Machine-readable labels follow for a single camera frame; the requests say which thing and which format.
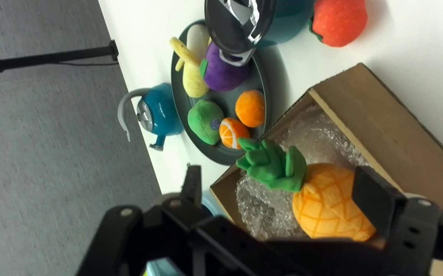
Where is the dark plate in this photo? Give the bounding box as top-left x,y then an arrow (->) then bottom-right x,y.
170,54 -> 270,166

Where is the teal toy kettle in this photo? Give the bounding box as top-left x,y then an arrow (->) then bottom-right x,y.
117,83 -> 184,150

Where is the black tripod stand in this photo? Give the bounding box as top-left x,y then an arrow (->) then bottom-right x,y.
0,40 -> 120,74

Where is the yellow pineapple plushie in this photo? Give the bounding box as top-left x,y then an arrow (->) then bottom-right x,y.
235,136 -> 379,244

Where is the bubble wrap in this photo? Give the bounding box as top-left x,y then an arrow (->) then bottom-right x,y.
235,104 -> 373,242

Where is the yellow banana plushie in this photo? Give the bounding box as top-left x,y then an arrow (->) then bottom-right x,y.
170,23 -> 210,98

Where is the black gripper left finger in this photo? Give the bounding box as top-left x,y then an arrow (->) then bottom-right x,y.
77,166 -> 212,276

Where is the half orange slice plushie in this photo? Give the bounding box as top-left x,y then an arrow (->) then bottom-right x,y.
219,118 -> 250,149

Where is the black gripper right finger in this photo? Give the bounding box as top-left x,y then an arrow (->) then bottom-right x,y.
353,166 -> 443,276

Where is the orange fruit plushie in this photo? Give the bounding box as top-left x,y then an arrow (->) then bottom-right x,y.
235,90 -> 265,127

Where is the green plushie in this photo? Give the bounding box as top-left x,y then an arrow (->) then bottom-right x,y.
187,100 -> 225,146

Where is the teal pot with lid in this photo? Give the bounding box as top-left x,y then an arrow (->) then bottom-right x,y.
204,0 -> 314,67

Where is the purple eggplant plushie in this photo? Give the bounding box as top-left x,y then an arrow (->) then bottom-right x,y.
199,43 -> 250,92

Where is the red tomato plushie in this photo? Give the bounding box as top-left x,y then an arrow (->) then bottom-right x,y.
311,0 -> 368,48

